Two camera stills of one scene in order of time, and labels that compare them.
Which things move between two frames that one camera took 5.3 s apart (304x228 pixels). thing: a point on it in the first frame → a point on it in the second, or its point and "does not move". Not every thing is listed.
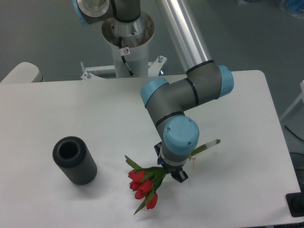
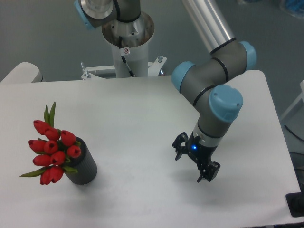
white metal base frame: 154,69 does not move
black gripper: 176,171 → 202,153
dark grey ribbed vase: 71,154 does not move
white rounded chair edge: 24,72 does not move
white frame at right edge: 301,97 does not move
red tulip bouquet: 145,182 → 53,150
